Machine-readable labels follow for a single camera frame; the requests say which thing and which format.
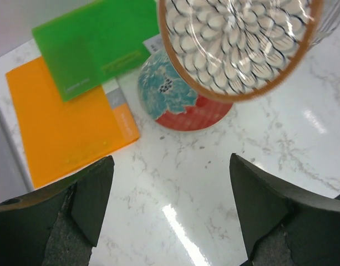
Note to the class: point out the brown floral pattern plate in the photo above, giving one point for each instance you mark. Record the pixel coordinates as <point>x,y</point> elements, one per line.
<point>232,51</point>

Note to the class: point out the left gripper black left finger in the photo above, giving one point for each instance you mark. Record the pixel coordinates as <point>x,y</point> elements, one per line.
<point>60,223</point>

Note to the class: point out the metal wire dish rack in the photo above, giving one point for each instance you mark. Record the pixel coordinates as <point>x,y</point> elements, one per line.
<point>330,20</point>

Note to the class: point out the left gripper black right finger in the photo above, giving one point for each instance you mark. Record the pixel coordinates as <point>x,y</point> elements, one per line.
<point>281,223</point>

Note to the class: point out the green plastic folder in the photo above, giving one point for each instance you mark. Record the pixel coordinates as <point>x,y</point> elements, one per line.
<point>95,43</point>

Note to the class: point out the orange plastic folder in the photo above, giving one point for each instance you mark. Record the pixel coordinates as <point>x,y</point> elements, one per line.
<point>61,137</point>

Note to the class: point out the red blue flower plate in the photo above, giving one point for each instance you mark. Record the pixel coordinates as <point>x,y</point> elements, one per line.
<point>172,103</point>

